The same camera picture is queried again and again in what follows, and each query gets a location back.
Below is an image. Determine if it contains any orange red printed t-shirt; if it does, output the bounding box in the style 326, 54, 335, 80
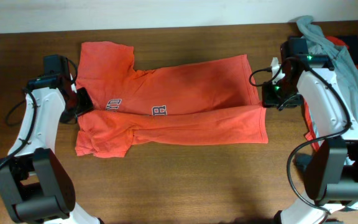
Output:
75, 41, 268, 158

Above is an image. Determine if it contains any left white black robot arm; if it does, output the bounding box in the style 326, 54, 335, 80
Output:
0, 55, 102, 223

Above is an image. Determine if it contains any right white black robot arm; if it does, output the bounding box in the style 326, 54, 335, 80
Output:
261, 38, 358, 223

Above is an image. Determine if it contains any light grey shirt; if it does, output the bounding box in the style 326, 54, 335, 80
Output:
295, 14, 358, 211

